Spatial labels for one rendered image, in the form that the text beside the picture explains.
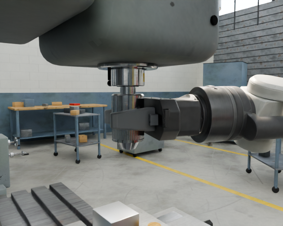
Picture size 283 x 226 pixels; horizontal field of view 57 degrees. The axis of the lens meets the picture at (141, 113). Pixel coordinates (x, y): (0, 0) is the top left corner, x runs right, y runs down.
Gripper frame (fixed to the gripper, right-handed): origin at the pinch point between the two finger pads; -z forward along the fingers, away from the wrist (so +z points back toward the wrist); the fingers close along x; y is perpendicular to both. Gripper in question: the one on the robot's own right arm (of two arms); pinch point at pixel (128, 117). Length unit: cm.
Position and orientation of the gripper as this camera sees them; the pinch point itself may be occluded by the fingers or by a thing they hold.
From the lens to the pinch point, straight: 37.8
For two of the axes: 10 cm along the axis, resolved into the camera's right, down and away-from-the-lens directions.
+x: 2.8, 0.9, -9.6
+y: 0.1, 10.0, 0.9
